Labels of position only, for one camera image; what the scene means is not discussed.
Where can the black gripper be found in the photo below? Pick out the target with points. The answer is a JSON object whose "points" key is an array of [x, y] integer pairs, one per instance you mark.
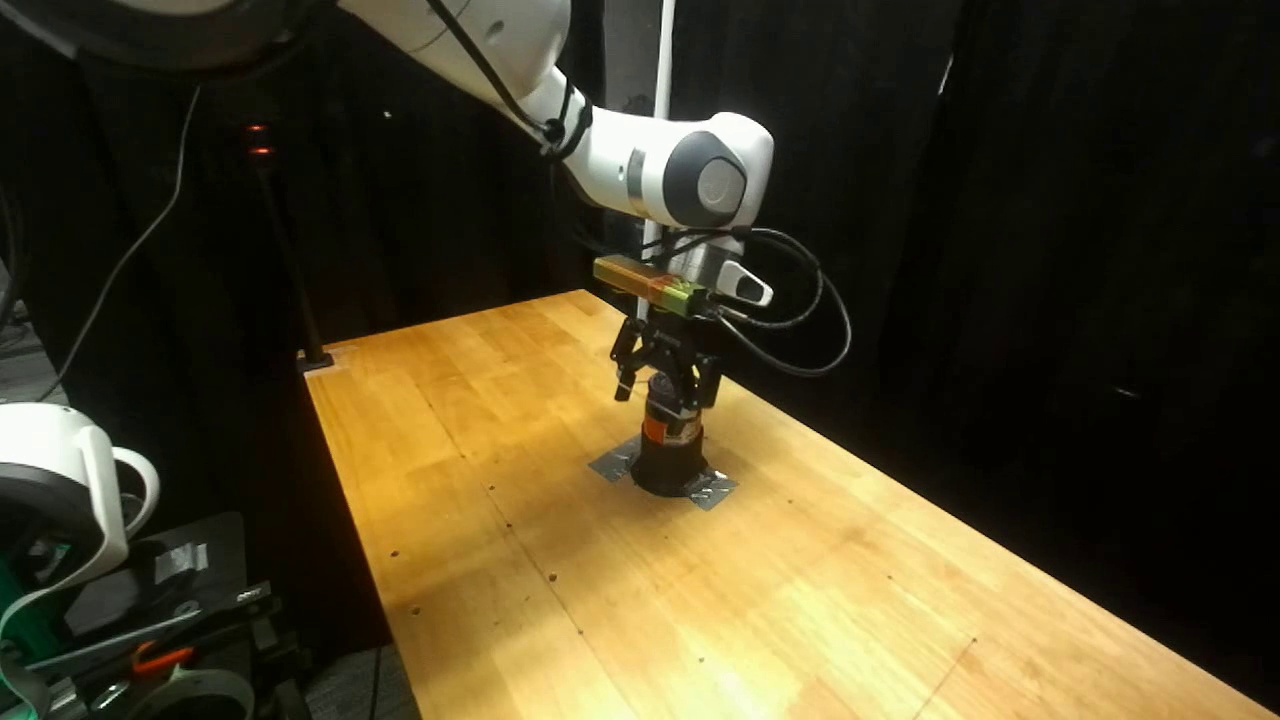
{"points": [[673, 341]]}

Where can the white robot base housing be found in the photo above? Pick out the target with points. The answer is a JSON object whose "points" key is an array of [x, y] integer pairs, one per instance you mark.
{"points": [[64, 464]]}

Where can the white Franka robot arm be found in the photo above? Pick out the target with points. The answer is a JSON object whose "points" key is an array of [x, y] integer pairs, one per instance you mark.
{"points": [[643, 167]]}

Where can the brown cup with orange label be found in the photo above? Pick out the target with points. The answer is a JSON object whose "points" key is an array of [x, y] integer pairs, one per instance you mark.
{"points": [[669, 462]]}

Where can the white vertical pole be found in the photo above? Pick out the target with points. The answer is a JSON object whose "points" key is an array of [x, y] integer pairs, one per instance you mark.
{"points": [[663, 55]]}

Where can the black stand with red light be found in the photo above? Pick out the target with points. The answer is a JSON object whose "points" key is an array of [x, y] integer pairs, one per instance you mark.
{"points": [[316, 356]]}

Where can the black equipment platform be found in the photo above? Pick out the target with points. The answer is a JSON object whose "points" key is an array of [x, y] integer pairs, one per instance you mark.
{"points": [[201, 563]]}

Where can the tape roll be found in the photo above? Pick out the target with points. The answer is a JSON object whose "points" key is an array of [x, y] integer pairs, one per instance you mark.
{"points": [[144, 692]]}

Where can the grey duct tape patch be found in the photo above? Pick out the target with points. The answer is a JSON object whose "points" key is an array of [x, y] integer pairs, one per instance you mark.
{"points": [[715, 489]]}

